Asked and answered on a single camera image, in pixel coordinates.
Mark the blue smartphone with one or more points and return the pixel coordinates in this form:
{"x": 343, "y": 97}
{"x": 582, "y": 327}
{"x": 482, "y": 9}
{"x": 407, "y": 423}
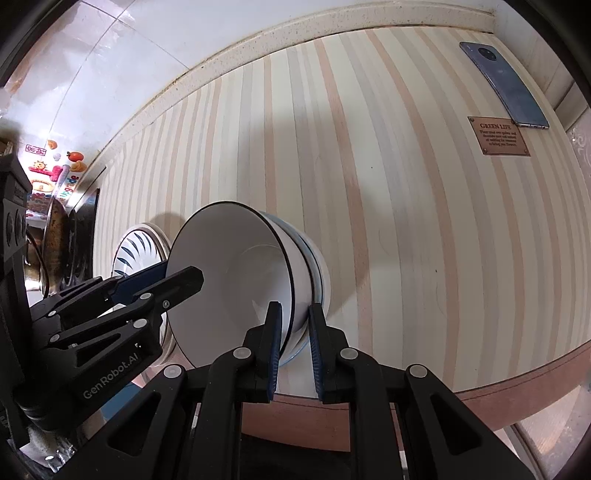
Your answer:
{"x": 505, "y": 85}

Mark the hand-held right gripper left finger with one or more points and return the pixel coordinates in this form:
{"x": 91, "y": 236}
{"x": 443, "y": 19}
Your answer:
{"x": 275, "y": 332}

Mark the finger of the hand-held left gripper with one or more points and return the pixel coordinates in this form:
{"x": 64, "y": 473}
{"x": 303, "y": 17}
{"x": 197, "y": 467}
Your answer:
{"x": 138, "y": 284}
{"x": 180, "y": 286}

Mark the striped tablecloth with cat print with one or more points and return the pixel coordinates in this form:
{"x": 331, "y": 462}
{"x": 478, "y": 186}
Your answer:
{"x": 392, "y": 230}

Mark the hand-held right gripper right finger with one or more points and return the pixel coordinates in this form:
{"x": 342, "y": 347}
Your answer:
{"x": 316, "y": 346}

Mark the white plate blue stripes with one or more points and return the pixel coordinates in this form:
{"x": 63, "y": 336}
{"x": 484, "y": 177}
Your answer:
{"x": 138, "y": 249}

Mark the colourful wall stickers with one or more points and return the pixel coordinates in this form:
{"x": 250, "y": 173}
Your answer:
{"x": 51, "y": 180}

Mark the white bowl black rim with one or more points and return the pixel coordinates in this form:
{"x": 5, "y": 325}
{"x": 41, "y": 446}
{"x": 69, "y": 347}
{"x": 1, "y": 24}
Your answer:
{"x": 221, "y": 286}

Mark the brown label patch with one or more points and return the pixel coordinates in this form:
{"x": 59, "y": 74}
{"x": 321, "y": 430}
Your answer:
{"x": 498, "y": 136}

